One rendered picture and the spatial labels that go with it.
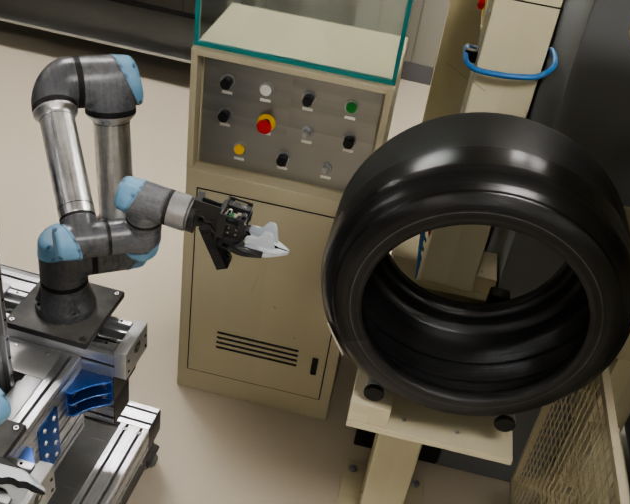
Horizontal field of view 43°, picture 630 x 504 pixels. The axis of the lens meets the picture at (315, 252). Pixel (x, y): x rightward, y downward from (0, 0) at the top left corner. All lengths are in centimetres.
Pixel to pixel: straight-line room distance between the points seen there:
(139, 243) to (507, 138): 77
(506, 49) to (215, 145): 99
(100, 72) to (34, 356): 75
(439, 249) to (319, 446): 109
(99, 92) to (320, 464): 147
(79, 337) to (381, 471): 98
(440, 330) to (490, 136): 57
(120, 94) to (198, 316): 102
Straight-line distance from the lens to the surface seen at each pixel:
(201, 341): 276
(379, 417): 178
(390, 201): 141
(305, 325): 260
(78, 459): 247
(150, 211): 164
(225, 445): 277
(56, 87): 185
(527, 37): 169
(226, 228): 162
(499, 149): 144
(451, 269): 196
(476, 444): 183
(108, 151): 194
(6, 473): 136
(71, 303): 209
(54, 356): 216
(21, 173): 409
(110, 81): 188
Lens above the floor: 212
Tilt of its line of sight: 36 degrees down
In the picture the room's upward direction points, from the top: 9 degrees clockwise
